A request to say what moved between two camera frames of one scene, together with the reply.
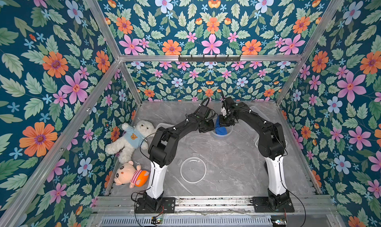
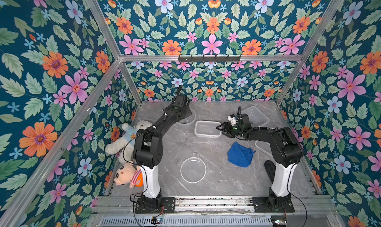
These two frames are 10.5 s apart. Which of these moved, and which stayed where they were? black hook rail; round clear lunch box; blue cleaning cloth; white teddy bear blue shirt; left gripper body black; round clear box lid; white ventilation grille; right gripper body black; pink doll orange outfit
Moved: right gripper body black; round clear lunch box; left gripper body black; blue cleaning cloth
Stayed: round clear box lid; black hook rail; white ventilation grille; white teddy bear blue shirt; pink doll orange outfit
